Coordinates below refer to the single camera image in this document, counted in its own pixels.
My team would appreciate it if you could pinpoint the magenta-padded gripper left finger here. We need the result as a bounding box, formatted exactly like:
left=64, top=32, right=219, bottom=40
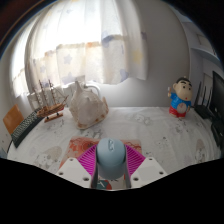
left=55, top=143, right=100, bottom=190

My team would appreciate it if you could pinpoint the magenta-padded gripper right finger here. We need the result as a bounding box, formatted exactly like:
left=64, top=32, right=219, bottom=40
left=123, top=143, right=168, bottom=190

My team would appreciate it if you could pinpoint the light blue computer mouse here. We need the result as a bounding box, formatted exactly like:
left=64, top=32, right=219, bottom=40
left=95, top=137, right=128, bottom=181

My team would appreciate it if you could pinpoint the red cartoon print mouse pad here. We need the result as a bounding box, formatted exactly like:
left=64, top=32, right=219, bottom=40
left=59, top=136, right=144, bottom=191

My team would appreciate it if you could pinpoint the white printed tablecloth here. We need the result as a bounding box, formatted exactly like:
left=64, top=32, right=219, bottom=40
left=6, top=105, right=223, bottom=192

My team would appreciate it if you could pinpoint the black computer keyboard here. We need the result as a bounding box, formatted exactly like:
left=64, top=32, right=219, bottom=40
left=10, top=108, right=46, bottom=149

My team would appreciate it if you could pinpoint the wooden sailing ship model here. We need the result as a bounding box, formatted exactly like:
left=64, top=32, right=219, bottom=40
left=31, top=78, right=70, bottom=124

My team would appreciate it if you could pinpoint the black case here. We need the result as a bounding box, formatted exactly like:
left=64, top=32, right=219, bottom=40
left=210, top=117, right=224, bottom=150

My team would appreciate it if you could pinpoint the cartoon boy figure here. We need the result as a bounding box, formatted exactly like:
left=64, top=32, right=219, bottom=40
left=167, top=76, right=194, bottom=119

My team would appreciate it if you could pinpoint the orange wooden chair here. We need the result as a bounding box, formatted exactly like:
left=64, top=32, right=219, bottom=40
left=2, top=103, right=26, bottom=136

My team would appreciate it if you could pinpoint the black router with antennas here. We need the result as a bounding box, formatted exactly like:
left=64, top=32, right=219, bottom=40
left=193, top=81, right=215, bottom=120

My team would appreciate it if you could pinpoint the black computer monitor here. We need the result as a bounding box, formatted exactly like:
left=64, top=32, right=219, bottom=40
left=208, top=70, right=224, bottom=123

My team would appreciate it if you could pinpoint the white star print curtain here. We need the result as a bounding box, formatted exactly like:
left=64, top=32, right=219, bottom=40
left=11, top=0, right=150, bottom=98

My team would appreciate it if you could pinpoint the white wall shelf unit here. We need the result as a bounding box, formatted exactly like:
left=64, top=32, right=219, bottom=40
left=175, top=9, right=224, bottom=69

